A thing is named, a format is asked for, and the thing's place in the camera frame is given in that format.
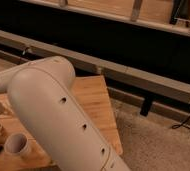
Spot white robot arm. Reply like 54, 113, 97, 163
0, 56, 131, 171

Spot white cup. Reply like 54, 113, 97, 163
4, 133, 31, 157

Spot wooden table board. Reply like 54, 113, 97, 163
0, 76, 123, 171

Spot black cable right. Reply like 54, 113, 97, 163
170, 101, 190, 141

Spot grey metal rail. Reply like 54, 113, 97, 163
0, 26, 190, 128

